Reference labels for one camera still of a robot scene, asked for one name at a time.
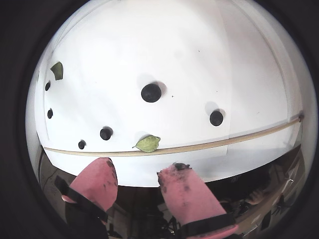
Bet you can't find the pink-tipped black gripper finger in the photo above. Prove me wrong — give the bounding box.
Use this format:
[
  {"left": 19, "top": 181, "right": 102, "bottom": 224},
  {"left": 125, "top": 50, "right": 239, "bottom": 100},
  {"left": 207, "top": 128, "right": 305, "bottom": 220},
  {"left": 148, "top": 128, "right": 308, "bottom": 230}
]
[
  {"left": 54, "top": 157, "right": 118, "bottom": 239},
  {"left": 157, "top": 163, "right": 239, "bottom": 239}
]

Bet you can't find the long thin wooden stick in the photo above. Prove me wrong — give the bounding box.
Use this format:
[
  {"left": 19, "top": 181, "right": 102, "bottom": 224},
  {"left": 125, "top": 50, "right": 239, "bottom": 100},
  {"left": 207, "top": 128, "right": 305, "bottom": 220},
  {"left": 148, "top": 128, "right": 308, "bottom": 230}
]
[{"left": 43, "top": 115, "right": 305, "bottom": 157}]

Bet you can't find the light green leaf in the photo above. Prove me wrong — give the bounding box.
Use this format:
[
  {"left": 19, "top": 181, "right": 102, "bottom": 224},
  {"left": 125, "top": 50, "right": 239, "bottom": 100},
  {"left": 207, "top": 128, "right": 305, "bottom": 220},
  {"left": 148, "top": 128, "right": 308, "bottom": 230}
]
[{"left": 132, "top": 135, "right": 161, "bottom": 153}]

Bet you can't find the dark green leaf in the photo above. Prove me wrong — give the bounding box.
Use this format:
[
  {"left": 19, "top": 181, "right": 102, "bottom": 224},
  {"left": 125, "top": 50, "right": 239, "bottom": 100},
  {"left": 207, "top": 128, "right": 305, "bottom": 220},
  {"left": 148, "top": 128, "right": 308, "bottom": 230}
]
[{"left": 50, "top": 61, "right": 64, "bottom": 81}]

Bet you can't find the white paper sheet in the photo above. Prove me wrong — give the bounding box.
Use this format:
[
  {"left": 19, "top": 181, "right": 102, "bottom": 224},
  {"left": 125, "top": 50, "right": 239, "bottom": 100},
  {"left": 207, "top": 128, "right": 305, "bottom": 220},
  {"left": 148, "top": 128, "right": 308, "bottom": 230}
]
[{"left": 43, "top": 0, "right": 292, "bottom": 155}]

